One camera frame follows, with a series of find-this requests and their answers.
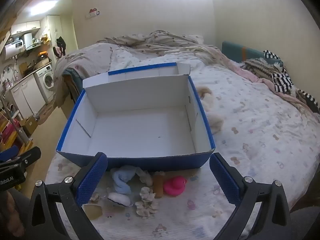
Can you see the bed with printed sheet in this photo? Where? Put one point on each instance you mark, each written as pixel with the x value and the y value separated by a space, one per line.
pixel 250 135

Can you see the cream ruffled scrunchie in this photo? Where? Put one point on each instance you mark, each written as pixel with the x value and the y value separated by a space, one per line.
pixel 147 202

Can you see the light blue plush toy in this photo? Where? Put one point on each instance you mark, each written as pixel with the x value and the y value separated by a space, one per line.
pixel 121 180

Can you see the pink blanket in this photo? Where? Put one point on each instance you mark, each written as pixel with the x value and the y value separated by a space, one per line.
pixel 262 82

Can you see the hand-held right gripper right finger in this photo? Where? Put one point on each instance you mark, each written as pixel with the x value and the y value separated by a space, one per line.
pixel 223 180

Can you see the beige printed quilt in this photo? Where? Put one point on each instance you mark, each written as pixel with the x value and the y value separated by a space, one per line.
pixel 150 42

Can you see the dark hanging clothes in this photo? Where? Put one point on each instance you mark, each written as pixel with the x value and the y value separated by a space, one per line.
pixel 60 45

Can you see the black white striped garment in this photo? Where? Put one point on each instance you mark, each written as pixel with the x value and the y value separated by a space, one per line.
pixel 282 80

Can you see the white washing machine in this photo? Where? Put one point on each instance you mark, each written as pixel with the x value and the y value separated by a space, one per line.
pixel 46 80

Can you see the blue cardboard box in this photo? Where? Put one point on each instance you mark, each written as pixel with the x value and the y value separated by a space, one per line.
pixel 140 127

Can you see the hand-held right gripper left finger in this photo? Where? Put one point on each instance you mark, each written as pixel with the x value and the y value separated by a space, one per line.
pixel 91 177

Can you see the tan square pouch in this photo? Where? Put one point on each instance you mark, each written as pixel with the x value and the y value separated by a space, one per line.
pixel 93 211

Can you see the white kitchen base cabinet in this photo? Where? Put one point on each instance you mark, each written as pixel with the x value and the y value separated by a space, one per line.
pixel 26 97

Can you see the small white plush toy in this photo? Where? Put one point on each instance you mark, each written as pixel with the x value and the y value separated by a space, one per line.
pixel 118 198

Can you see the brown soft toy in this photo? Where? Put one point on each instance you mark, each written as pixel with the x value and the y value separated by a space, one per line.
pixel 158 183

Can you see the tall white cabinet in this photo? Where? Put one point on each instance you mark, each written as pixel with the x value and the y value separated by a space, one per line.
pixel 55 30

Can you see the cardboard box on floor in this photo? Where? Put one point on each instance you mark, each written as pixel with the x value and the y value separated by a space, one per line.
pixel 29 125

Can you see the white wall cabinet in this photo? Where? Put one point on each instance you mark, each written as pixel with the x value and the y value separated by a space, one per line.
pixel 25 27

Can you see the teal padded headboard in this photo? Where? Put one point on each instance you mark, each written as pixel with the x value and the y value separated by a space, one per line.
pixel 235 51

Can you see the yellow wooden rack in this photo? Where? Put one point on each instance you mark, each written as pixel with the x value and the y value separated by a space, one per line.
pixel 10 132

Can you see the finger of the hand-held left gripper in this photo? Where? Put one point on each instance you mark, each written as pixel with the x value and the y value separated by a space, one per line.
pixel 30 155
pixel 8 152

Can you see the person's left hand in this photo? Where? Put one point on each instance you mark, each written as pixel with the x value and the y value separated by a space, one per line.
pixel 10 215

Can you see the wall hook with cloth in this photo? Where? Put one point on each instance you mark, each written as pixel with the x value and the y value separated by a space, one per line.
pixel 93 12

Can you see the white water heater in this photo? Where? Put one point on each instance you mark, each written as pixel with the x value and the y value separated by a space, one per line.
pixel 12 50

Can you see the cream fluffy plush toy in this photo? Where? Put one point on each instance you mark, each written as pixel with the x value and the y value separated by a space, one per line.
pixel 212 110

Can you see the pink plush duck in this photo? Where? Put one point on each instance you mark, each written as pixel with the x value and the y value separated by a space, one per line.
pixel 175 186

